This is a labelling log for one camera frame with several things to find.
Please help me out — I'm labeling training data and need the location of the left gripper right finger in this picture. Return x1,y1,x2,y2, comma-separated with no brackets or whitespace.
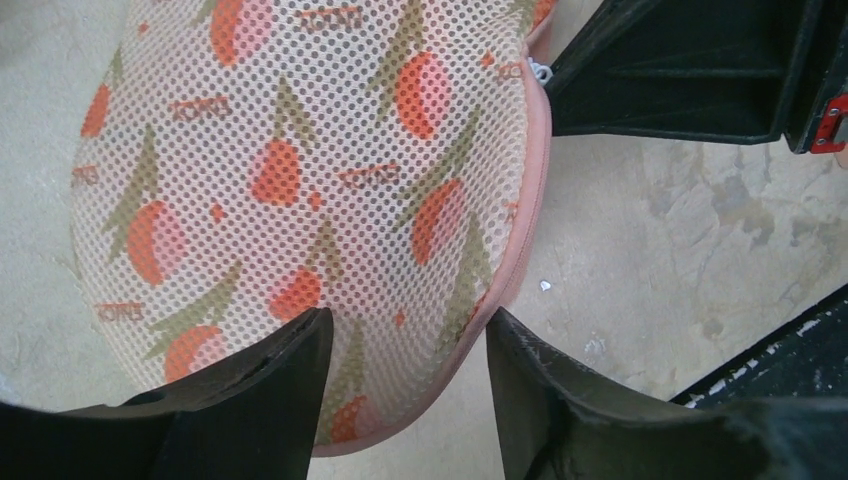
486,309,847,479

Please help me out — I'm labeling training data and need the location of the floral mesh laundry bag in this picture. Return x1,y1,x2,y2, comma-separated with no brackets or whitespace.
71,1,554,457

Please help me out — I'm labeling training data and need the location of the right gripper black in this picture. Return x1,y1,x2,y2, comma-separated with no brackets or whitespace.
545,0,847,154

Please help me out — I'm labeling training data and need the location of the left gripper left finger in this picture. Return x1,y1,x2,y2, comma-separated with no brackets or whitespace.
1,308,334,479

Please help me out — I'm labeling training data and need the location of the white zipper pull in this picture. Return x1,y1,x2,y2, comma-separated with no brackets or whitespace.
528,57,554,86

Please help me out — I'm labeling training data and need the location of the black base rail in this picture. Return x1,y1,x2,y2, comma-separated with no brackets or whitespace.
671,286,847,408

